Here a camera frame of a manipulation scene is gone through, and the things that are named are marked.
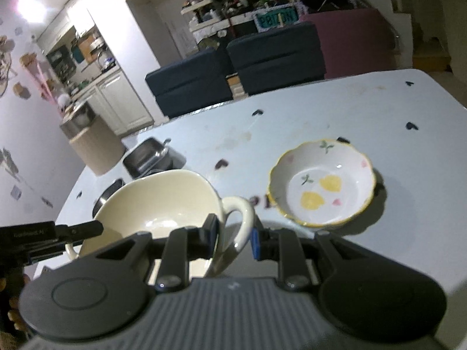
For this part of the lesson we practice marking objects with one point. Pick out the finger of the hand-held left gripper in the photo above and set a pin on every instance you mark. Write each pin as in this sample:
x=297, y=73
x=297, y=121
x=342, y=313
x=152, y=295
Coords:
x=82, y=230

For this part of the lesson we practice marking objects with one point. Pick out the dark blue chair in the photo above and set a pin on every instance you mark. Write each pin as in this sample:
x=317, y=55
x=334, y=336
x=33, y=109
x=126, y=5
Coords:
x=189, y=84
x=277, y=58

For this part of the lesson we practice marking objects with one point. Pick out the white storage shelf rack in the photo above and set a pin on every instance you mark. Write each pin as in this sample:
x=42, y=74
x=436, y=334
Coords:
x=208, y=12

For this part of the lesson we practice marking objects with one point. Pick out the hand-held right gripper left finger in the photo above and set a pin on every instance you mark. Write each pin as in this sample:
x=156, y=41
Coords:
x=211, y=233

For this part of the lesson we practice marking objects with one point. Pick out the round steel bowl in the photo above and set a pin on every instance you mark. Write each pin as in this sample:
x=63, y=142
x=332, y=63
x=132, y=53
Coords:
x=109, y=193

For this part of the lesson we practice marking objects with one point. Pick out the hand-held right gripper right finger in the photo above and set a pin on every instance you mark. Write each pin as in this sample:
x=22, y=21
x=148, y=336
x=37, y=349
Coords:
x=255, y=242

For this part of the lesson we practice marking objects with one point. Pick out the floral bowl with yellow rim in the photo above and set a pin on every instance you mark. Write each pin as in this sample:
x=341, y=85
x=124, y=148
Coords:
x=328, y=175

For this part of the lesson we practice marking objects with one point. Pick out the small rectangular steel container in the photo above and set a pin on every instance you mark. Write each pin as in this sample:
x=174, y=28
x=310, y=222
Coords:
x=144, y=153

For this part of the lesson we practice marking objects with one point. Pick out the maroon sofa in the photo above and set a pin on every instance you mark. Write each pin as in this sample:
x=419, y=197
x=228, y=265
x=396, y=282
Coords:
x=357, y=43

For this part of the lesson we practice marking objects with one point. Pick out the teal plate sign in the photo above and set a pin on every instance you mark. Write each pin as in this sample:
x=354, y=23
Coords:
x=277, y=17

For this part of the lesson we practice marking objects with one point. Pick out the person's left hand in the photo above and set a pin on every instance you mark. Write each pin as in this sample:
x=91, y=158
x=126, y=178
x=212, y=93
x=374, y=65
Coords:
x=14, y=319

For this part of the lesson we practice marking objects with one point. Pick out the white kitchen base cabinets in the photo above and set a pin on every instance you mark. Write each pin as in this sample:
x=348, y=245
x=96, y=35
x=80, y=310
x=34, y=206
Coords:
x=116, y=102

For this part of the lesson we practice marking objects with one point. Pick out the large rectangular steel container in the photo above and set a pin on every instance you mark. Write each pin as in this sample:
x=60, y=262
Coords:
x=175, y=160

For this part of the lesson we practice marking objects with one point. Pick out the beige kettle with steel lid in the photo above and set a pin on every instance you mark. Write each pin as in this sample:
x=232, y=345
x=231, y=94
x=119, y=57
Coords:
x=95, y=149

